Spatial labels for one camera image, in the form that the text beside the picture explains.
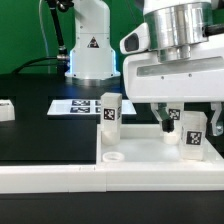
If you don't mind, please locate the grey cable behind pole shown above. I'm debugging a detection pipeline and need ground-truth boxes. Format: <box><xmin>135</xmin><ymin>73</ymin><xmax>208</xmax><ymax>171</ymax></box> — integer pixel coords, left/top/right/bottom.
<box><xmin>38</xmin><ymin>0</ymin><xmax>51</xmax><ymax>75</ymax></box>

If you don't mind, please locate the white marker sheet with tags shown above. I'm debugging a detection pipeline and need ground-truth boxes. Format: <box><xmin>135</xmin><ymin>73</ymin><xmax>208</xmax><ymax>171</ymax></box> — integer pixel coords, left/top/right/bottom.
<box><xmin>47</xmin><ymin>99</ymin><xmax>136</xmax><ymax>116</ymax></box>

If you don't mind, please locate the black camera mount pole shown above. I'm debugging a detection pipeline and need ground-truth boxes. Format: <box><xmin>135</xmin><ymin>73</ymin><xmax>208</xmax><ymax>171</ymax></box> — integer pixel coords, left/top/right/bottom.
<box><xmin>45</xmin><ymin>0</ymin><xmax>74</xmax><ymax>60</ymax></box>

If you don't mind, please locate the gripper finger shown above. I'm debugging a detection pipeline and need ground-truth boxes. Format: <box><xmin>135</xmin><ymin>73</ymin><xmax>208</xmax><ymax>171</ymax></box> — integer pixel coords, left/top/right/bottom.
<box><xmin>210</xmin><ymin>102</ymin><xmax>224</xmax><ymax>136</ymax></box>

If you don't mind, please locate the black cable on table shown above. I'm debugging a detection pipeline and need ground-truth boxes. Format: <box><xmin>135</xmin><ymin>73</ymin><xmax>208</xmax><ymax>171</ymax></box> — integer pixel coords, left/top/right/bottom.
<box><xmin>11</xmin><ymin>57</ymin><xmax>68</xmax><ymax>75</ymax></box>

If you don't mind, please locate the white square tabletop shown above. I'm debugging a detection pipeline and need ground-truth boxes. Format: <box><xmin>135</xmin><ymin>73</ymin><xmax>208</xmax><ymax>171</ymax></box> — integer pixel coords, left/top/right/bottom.
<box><xmin>95</xmin><ymin>123</ymin><xmax>214</xmax><ymax>165</ymax></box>

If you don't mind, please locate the white L-shaped obstacle fence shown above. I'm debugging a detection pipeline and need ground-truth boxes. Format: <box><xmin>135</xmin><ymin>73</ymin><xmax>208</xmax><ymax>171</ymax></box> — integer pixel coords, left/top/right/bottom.
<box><xmin>0</xmin><ymin>126</ymin><xmax>224</xmax><ymax>195</ymax></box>

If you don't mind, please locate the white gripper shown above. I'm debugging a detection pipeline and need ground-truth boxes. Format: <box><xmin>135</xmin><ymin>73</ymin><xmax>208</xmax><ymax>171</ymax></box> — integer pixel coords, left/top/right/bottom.
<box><xmin>120</xmin><ymin>23</ymin><xmax>224</xmax><ymax>133</ymax></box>

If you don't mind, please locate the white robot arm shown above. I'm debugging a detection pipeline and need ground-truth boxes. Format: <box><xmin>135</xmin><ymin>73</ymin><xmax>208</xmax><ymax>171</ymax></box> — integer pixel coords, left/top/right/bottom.
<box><xmin>65</xmin><ymin>0</ymin><xmax>224</xmax><ymax>136</ymax></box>

